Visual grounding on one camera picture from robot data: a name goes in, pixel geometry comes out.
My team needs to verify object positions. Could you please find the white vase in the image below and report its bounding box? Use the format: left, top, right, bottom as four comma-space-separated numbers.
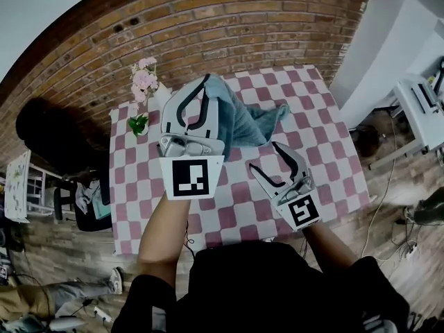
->
152, 81, 173, 110

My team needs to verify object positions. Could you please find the pink white checkered tablecloth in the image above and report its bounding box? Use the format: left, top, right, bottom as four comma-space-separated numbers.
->
109, 64, 370, 256

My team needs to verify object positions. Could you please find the person's right forearm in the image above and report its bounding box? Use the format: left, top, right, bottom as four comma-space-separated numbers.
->
301, 220, 358, 273

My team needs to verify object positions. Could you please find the blue towel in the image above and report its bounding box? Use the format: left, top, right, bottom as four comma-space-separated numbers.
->
203, 74, 291, 162

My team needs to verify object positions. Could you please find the person's black shirt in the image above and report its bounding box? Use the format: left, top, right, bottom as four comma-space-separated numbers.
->
119, 241, 412, 333

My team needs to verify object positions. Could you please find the white crumpled cloth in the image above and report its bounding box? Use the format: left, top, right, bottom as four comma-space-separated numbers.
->
75, 180, 101, 214

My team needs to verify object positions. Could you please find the white metal rack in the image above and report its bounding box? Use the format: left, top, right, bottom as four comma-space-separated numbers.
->
26, 163, 76, 218

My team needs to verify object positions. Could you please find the small potted green plant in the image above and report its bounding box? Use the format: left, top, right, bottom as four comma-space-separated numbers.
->
126, 113, 151, 138

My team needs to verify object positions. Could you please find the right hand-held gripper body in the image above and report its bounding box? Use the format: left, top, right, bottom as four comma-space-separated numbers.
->
269, 175, 321, 232

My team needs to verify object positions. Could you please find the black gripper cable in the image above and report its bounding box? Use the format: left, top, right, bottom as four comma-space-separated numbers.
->
183, 220, 195, 256

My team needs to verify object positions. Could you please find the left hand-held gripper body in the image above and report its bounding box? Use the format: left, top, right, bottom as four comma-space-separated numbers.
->
157, 133, 226, 201

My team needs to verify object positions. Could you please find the black power adapter cable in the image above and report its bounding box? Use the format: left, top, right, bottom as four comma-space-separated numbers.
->
64, 297, 96, 321

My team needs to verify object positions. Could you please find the white side table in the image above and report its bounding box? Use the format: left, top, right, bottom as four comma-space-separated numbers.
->
367, 73, 444, 171

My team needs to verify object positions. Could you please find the black bag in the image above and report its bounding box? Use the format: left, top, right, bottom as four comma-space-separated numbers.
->
357, 125, 382, 157

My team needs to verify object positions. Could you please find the white printed board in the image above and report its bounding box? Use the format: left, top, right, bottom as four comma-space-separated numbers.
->
3, 150, 32, 224

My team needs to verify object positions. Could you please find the person's left forearm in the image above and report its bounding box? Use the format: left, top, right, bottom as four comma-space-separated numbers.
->
137, 191, 191, 287

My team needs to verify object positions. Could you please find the teal book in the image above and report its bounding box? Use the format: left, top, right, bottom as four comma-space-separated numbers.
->
92, 185, 112, 220

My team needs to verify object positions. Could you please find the pink flower bouquet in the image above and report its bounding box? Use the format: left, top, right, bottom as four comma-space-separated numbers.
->
130, 56, 160, 104

